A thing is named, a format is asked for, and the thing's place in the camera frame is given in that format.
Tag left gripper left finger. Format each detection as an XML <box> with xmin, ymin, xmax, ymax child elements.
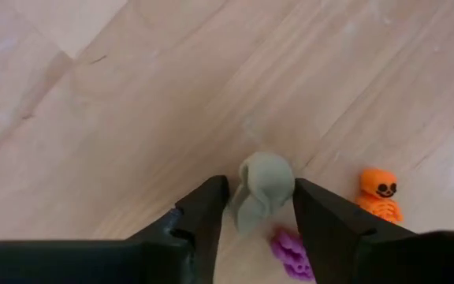
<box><xmin>130</xmin><ymin>175</ymin><xmax>231</xmax><ymax>284</ymax></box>

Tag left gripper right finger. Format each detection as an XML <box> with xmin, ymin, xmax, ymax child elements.
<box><xmin>292</xmin><ymin>177</ymin><xmax>417</xmax><ymax>284</ymax></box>

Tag purple skeleton toy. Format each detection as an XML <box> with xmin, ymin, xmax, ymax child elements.
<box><xmin>270</xmin><ymin>226</ymin><xmax>317</xmax><ymax>282</ymax></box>

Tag grey-green skull toy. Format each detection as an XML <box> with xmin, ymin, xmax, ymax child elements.
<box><xmin>229</xmin><ymin>151</ymin><xmax>296</xmax><ymax>236</ymax></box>

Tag orange skeleton toy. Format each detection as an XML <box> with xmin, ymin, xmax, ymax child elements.
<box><xmin>355</xmin><ymin>168</ymin><xmax>404</xmax><ymax>225</ymax></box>

